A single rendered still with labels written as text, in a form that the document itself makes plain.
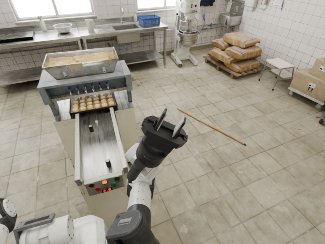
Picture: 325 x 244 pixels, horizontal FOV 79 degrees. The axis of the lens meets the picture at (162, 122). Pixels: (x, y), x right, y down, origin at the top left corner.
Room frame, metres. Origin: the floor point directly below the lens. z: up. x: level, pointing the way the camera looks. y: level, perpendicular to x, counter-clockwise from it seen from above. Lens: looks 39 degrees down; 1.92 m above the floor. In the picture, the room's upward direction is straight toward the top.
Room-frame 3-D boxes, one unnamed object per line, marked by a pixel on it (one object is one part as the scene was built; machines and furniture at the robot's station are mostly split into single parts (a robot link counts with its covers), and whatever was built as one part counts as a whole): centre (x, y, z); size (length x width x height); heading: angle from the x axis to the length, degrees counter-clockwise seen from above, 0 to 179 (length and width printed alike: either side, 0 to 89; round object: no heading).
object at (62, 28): (3.90, 1.82, 0.94); 0.33 x 0.33 x 0.12
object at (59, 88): (1.58, 0.66, 1.01); 0.72 x 0.33 x 0.34; 109
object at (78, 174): (1.64, 0.83, 0.87); 2.01 x 0.03 x 0.07; 19
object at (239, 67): (4.10, -1.74, 0.19); 0.72 x 0.42 x 0.15; 118
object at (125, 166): (1.73, 0.56, 0.87); 2.01 x 0.03 x 0.07; 19
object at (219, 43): (4.61, -1.52, 0.47); 0.72 x 0.42 x 0.17; 114
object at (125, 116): (2.03, 0.81, 0.42); 1.28 x 0.72 x 0.84; 19
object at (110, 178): (0.76, 0.38, 0.77); 0.24 x 0.04 x 0.14; 109
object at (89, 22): (3.96, 1.33, 0.98); 0.20 x 0.14 x 0.20; 64
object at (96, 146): (1.10, 0.50, 0.45); 0.70 x 0.34 x 0.90; 19
